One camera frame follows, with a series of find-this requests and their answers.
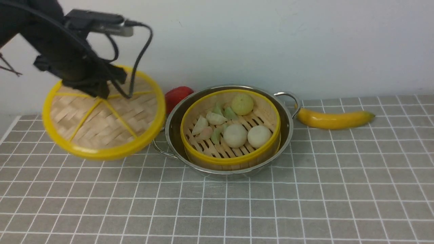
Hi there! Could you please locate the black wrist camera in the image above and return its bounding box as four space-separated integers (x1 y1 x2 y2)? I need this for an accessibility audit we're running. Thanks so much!
65 9 134 38

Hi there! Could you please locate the black camera cable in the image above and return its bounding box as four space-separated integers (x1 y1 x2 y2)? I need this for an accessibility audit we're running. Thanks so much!
104 20 154 99

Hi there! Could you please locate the white round bun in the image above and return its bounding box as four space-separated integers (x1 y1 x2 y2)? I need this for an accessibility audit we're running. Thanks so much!
248 125 272 149
223 124 248 148

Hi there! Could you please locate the white dumpling centre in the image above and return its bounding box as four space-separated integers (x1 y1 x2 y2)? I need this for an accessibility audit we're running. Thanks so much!
206 112 228 126

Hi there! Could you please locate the white dumpling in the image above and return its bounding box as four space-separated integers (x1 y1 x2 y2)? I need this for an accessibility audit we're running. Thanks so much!
206 112 228 126
191 115 208 136

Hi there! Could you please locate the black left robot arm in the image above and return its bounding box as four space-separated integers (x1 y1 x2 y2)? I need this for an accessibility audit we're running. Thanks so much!
1 0 128 99

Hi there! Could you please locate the green dumpling lower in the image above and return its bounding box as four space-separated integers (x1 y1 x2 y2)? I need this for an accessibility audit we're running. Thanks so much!
211 128 221 145

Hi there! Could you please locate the white dumpling upper left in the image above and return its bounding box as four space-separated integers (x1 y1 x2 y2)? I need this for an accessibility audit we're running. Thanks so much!
191 115 208 136

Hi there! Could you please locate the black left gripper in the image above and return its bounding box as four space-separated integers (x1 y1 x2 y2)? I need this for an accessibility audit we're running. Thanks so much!
20 21 111 99

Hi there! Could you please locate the red bell pepper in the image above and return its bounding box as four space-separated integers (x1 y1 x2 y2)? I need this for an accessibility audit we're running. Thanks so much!
165 86 194 114

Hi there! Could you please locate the bamboo steamer basket yellow rim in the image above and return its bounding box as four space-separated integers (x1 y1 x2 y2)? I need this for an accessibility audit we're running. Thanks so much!
179 89 282 170

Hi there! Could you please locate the yellow-green round bun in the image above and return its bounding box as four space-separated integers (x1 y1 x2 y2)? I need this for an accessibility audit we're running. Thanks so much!
231 93 254 116

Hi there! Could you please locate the white round bun right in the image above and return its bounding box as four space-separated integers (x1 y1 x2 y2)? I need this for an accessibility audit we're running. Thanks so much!
248 125 272 149

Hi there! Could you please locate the pink dumpling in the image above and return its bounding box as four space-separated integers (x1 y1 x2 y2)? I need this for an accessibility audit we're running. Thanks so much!
195 126 213 141

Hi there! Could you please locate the yellow banana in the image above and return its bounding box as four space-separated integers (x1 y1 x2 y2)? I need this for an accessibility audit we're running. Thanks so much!
296 108 375 130

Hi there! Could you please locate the green dumpling top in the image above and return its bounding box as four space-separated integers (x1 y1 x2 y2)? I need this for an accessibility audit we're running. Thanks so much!
212 102 223 116

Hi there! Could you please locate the green dumpling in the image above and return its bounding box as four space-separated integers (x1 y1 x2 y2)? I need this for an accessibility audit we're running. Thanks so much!
211 128 221 145
212 102 223 116
223 107 238 120

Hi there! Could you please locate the grey checked tablecloth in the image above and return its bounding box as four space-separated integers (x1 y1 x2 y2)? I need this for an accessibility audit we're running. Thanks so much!
0 95 434 244

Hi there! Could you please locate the woven bamboo steamer lid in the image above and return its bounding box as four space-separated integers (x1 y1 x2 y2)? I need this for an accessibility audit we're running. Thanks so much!
42 71 166 161

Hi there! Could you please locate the white round bun left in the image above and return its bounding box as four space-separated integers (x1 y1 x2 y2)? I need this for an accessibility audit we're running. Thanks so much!
223 124 248 148

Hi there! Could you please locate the stainless steel pot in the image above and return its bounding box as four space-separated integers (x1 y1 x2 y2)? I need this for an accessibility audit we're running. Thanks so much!
152 84 302 181

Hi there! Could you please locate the green dumpling right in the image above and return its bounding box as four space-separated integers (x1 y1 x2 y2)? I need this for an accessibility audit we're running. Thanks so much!
223 107 238 120

